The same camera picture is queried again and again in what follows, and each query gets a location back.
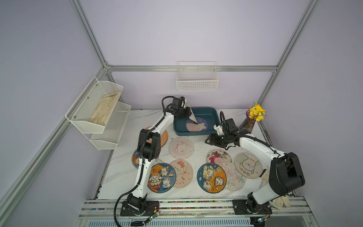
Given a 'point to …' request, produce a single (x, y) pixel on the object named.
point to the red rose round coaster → (220, 157)
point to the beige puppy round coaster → (248, 165)
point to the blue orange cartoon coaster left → (161, 178)
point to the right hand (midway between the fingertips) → (206, 143)
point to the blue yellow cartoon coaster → (211, 178)
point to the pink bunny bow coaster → (184, 173)
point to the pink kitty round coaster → (181, 148)
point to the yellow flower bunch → (255, 112)
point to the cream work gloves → (280, 202)
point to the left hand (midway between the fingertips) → (191, 113)
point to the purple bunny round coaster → (193, 126)
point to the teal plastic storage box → (206, 118)
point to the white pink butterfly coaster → (235, 180)
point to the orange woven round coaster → (164, 137)
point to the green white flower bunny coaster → (158, 161)
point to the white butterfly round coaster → (192, 117)
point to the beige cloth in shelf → (100, 115)
